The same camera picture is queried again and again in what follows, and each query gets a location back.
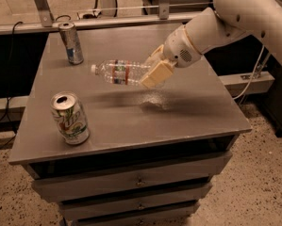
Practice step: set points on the middle grey drawer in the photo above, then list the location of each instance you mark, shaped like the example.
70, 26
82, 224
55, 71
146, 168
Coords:
135, 199

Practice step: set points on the grey drawer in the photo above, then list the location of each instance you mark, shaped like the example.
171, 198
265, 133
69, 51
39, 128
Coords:
84, 185
140, 217
135, 199

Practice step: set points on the clear plastic water bottle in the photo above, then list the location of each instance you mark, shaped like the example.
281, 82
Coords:
120, 72

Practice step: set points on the top grey drawer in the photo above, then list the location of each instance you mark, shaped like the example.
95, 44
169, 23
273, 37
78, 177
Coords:
84, 185

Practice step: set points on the grey metal rail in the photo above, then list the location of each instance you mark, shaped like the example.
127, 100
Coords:
87, 24

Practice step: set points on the white green 7up can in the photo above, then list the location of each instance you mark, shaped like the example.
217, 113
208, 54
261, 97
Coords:
70, 118

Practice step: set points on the silver blue soda can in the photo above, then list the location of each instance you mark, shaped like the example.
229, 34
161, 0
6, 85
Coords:
71, 42

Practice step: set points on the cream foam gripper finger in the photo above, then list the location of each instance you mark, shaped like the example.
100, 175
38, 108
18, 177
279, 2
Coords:
155, 57
158, 74

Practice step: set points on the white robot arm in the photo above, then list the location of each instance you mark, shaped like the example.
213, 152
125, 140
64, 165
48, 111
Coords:
226, 22

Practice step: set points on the grey drawer cabinet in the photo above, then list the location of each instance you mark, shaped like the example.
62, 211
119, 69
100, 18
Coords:
191, 114

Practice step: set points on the bottom grey drawer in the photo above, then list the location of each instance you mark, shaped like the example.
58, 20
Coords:
140, 217

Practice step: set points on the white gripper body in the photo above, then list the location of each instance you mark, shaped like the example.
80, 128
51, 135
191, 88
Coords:
177, 48

